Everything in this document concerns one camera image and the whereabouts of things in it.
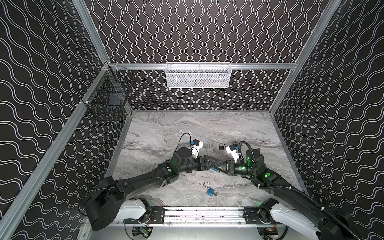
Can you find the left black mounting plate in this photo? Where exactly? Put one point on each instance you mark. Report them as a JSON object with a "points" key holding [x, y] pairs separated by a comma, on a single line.
{"points": [[155, 216]]}

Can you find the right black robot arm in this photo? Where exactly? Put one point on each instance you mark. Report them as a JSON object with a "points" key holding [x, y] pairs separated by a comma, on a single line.
{"points": [[289, 205]]}

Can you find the white wire mesh basket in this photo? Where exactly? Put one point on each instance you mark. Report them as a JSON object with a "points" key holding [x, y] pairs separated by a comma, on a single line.
{"points": [[194, 75]]}

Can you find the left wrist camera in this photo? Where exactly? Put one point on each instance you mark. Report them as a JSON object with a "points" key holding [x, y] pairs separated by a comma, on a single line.
{"points": [[196, 145]]}

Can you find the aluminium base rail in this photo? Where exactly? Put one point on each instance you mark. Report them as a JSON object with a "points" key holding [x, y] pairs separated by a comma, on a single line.
{"points": [[217, 216]]}

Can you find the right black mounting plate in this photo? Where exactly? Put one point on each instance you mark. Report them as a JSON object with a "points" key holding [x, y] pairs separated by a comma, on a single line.
{"points": [[255, 216]]}

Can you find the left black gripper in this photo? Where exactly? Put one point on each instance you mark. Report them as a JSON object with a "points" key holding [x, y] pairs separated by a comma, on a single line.
{"points": [[201, 163]]}

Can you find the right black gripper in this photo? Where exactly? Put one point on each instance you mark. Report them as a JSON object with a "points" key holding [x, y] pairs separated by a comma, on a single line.
{"points": [[232, 167]]}

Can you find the black wire mesh basket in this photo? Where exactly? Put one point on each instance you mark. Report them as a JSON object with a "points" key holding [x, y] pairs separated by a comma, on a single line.
{"points": [[108, 102]]}

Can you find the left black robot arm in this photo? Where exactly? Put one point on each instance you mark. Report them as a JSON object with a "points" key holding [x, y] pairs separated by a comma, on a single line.
{"points": [[103, 203]]}

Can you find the black mounting plate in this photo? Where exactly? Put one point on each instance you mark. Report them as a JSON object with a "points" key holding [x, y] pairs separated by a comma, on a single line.
{"points": [[255, 216], [155, 216]]}

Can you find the black padlock with key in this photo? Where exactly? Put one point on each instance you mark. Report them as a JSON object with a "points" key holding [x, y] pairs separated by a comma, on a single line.
{"points": [[222, 147]]}

